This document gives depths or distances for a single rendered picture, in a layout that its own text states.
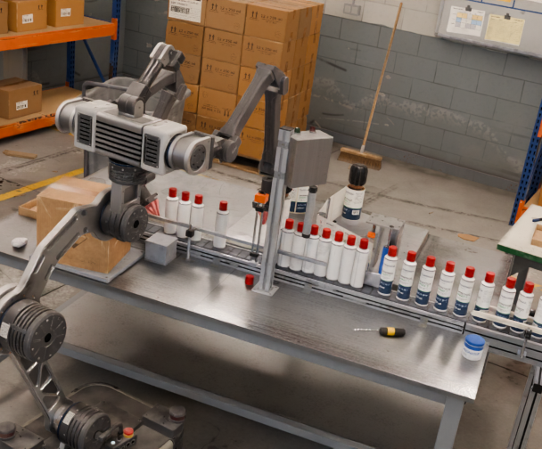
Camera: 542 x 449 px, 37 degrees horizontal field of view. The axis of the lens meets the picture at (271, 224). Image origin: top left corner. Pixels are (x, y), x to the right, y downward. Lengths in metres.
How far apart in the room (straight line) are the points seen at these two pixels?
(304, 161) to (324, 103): 5.11
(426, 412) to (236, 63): 3.82
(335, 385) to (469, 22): 4.28
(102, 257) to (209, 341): 1.02
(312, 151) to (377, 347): 0.75
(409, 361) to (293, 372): 1.03
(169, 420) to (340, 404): 0.80
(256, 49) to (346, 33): 1.48
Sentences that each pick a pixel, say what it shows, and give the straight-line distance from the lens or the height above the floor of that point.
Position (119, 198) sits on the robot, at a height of 1.24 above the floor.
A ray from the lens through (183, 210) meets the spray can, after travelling 3.37.
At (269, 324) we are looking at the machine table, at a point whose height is 0.83.
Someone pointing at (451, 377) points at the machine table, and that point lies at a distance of 2.88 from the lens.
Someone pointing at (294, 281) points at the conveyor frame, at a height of 0.85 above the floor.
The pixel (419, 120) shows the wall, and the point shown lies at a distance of 7.69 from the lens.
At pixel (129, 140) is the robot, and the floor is 1.46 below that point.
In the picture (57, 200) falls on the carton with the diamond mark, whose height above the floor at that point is 1.11.
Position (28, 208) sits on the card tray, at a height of 0.84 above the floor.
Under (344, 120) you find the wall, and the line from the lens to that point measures 7.99.
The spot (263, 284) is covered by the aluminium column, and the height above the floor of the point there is 0.85.
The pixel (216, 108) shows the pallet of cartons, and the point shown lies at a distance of 6.87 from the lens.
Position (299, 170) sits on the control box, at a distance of 2.95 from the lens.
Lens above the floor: 2.32
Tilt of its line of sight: 23 degrees down
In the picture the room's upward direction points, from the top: 8 degrees clockwise
